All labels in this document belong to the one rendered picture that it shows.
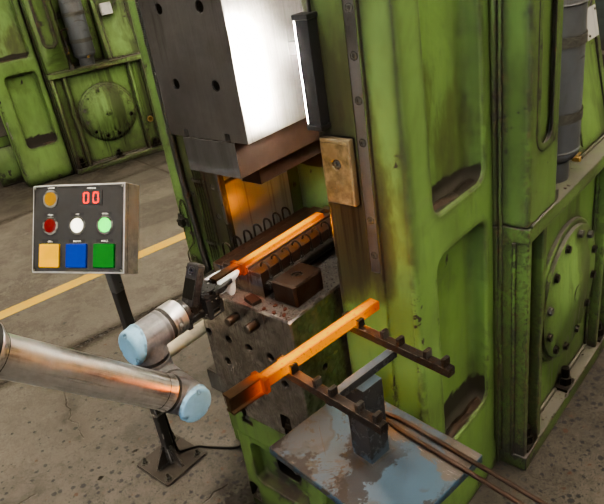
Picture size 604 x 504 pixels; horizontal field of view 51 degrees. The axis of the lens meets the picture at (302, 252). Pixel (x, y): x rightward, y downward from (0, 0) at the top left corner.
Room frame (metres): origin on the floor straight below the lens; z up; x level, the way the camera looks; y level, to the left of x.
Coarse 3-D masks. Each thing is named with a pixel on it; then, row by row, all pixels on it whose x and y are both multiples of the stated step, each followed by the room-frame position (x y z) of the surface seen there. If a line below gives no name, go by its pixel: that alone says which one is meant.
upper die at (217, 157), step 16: (288, 128) 1.66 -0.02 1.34; (304, 128) 1.71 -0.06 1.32; (192, 144) 1.64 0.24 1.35; (208, 144) 1.59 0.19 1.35; (224, 144) 1.55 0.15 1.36; (240, 144) 1.54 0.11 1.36; (256, 144) 1.57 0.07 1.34; (272, 144) 1.61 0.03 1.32; (288, 144) 1.66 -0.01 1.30; (304, 144) 1.70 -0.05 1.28; (192, 160) 1.65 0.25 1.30; (208, 160) 1.60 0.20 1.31; (224, 160) 1.56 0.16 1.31; (240, 160) 1.53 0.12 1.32; (256, 160) 1.57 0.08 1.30; (272, 160) 1.61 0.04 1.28; (240, 176) 1.52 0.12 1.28
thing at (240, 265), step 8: (312, 216) 1.81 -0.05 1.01; (320, 216) 1.81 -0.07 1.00; (296, 224) 1.77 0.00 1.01; (304, 224) 1.76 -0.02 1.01; (288, 232) 1.72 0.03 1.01; (296, 232) 1.73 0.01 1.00; (272, 240) 1.68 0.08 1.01; (280, 240) 1.68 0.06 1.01; (264, 248) 1.64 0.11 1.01; (272, 248) 1.65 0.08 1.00; (248, 256) 1.61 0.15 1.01; (256, 256) 1.60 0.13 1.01; (232, 264) 1.56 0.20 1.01; (240, 264) 1.55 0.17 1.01; (248, 264) 1.58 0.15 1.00; (224, 272) 1.53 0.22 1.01; (240, 272) 1.55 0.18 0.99; (216, 280) 1.49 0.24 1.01
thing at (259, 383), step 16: (368, 304) 1.28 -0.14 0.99; (352, 320) 1.23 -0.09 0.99; (320, 336) 1.18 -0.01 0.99; (336, 336) 1.19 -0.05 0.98; (304, 352) 1.13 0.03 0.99; (272, 368) 1.10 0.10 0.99; (288, 368) 1.10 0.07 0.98; (240, 384) 1.05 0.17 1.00; (256, 384) 1.06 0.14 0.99; (240, 400) 1.03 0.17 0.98
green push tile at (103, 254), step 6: (96, 246) 1.79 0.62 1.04; (102, 246) 1.78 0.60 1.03; (108, 246) 1.77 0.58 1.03; (114, 246) 1.77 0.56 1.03; (96, 252) 1.78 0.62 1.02; (102, 252) 1.77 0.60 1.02; (108, 252) 1.76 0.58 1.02; (114, 252) 1.76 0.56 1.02; (96, 258) 1.77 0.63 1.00; (102, 258) 1.76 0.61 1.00; (108, 258) 1.76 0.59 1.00; (114, 258) 1.75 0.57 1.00; (96, 264) 1.76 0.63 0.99; (102, 264) 1.75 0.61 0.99; (108, 264) 1.75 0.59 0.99; (114, 264) 1.74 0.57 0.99
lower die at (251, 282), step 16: (304, 208) 1.95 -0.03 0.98; (320, 208) 1.90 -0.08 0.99; (288, 224) 1.82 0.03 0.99; (256, 240) 1.76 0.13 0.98; (288, 240) 1.68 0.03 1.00; (304, 240) 1.68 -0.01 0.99; (224, 256) 1.69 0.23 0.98; (240, 256) 1.65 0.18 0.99; (288, 256) 1.61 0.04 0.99; (320, 256) 1.70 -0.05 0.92; (256, 272) 1.53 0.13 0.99; (272, 272) 1.55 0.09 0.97; (240, 288) 1.59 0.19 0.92; (256, 288) 1.54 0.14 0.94
